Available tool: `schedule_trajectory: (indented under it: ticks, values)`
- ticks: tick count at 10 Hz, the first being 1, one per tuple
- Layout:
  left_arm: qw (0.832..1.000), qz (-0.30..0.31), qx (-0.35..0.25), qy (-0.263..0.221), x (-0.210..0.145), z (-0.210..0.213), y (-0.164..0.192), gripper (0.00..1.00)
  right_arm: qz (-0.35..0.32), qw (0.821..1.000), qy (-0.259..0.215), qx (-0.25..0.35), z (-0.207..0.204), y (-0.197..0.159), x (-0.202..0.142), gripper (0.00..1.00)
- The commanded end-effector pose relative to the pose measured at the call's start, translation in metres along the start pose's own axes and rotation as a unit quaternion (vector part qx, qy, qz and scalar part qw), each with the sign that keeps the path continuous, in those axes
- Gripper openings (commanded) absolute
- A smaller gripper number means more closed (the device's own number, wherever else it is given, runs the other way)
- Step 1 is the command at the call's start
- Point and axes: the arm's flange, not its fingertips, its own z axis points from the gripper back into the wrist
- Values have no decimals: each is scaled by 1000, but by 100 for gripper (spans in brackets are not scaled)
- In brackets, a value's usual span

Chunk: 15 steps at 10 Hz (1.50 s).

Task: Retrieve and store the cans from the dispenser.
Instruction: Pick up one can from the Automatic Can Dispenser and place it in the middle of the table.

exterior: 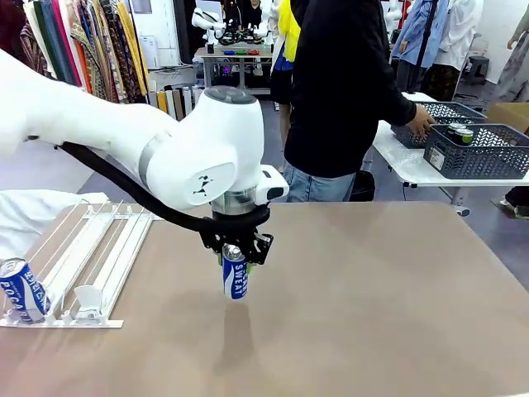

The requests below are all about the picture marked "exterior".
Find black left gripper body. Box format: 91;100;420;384
200;208;273;252

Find blue Pocari Sweat can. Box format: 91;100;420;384
222;243;249;301
0;257;53;324

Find person's left forearm black sleeve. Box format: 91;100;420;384
386;88;418;127

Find person's left hand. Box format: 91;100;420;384
412;103;438;138

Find row of sample boards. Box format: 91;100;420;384
147;84;206;122

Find grey background work table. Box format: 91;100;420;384
193;45;274;91

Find white side table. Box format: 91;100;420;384
371;91;529;218

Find person in black sweater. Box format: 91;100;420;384
284;0;438;203

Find white cloth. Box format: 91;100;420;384
0;189;109;260

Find bystander with yellow scarf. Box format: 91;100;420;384
270;0;303;160

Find grey plastic basket with label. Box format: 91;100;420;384
423;122;529;180

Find hanging fabric swatches rack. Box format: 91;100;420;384
0;0;150;104

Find bystander legs dark trousers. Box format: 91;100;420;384
491;185;529;220

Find large tan cardboard box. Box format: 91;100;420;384
485;102;529;136

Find grey plastic step stool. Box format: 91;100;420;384
468;55;491;86

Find mannequin in white shirt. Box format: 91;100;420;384
431;0;484;101

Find mannequin in grey dress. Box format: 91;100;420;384
491;0;529;104

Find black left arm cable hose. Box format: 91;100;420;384
24;134;272;242

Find white wire can dispenser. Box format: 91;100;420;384
0;199;155;331

